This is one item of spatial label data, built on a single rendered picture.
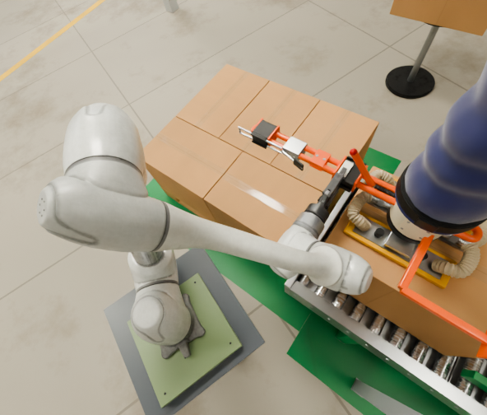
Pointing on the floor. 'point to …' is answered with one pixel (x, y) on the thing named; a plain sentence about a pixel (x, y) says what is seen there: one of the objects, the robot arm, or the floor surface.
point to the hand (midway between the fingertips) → (343, 173)
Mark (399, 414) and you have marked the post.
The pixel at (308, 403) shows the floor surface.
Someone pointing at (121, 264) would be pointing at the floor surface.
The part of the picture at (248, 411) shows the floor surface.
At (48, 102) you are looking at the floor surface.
